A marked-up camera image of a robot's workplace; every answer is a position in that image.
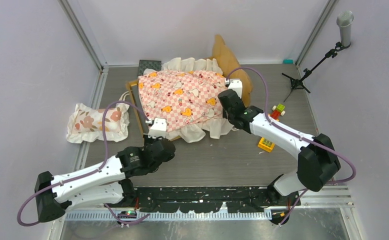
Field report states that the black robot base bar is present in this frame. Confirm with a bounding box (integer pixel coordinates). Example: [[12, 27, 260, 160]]
[[112, 186, 300, 224]]

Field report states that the yellow toy window block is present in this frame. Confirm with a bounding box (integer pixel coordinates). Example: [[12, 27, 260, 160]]
[[257, 137, 275, 153]]

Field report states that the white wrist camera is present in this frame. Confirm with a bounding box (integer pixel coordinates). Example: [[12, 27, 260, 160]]
[[147, 117, 168, 139], [225, 78, 243, 98]]

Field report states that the red green toy car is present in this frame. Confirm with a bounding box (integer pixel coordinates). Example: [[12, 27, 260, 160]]
[[269, 103, 286, 122]]

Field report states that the black microphone tripod stand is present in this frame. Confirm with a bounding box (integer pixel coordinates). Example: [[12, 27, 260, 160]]
[[281, 41, 351, 102]]

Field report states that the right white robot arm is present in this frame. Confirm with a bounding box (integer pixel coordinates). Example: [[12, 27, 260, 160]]
[[218, 89, 341, 206]]

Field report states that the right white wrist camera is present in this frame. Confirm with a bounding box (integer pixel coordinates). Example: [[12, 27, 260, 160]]
[[225, 78, 243, 98]]

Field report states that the wooden pet bed frame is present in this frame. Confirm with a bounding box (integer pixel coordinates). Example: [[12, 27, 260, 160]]
[[127, 34, 253, 141]]

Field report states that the teal small block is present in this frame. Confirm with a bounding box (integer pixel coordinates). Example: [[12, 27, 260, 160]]
[[282, 59, 294, 64]]

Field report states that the white floral pillow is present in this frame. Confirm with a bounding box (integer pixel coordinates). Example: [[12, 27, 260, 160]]
[[66, 103, 130, 144]]

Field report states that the grey microphone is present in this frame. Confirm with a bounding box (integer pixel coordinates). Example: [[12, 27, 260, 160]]
[[336, 10, 354, 48]]

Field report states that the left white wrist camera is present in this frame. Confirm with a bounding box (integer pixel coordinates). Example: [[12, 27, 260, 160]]
[[147, 117, 168, 139]]

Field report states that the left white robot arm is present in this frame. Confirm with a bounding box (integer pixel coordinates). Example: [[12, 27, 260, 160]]
[[34, 137, 176, 223]]

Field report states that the pink checkered duck blanket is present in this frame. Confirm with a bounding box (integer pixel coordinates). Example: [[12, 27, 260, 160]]
[[138, 57, 234, 143]]

